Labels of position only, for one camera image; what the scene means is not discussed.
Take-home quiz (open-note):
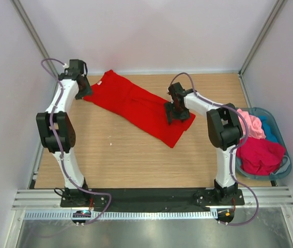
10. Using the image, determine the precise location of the blue t shirt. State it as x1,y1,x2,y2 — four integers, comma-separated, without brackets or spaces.
258,116,278,143

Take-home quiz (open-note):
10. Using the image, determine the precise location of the light pink t shirt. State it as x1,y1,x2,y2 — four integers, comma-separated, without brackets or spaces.
237,108,266,139

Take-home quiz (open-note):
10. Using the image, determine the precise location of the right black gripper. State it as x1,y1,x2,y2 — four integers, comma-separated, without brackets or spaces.
164,101,191,124

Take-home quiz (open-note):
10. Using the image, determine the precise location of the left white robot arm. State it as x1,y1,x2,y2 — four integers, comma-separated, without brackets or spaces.
36,59,92,207

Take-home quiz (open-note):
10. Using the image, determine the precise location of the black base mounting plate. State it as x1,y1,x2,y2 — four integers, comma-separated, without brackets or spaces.
54,188,245,213

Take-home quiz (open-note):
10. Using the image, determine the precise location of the magenta t shirt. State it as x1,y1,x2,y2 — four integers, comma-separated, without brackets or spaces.
237,137,286,176

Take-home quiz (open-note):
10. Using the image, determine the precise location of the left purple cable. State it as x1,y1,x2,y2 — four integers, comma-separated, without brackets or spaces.
41,58,111,226

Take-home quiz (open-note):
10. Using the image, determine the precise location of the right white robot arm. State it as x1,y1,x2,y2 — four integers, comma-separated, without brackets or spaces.
164,82,243,205

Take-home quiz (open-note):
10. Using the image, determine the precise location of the slotted cable duct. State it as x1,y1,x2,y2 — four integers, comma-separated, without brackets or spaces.
24,210,218,221

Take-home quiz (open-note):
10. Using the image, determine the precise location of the red t shirt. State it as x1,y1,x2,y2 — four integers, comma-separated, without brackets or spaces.
83,70,196,148

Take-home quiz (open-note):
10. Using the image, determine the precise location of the teal plastic laundry basket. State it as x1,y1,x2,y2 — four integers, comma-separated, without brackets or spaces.
236,107,291,181

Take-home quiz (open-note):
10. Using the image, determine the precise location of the grey t shirt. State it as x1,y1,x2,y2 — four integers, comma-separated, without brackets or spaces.
275,155,291,175

